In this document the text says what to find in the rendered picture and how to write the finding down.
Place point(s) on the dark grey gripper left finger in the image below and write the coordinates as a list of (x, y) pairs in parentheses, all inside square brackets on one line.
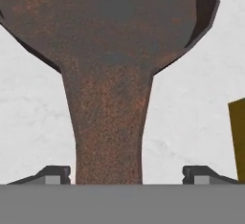
[(54, 174)]

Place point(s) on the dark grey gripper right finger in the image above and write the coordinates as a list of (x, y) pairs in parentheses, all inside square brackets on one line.
[(199, 174)]

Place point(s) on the rusty brown frying pan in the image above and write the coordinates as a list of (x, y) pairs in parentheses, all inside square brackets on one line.
[(108, 42)]

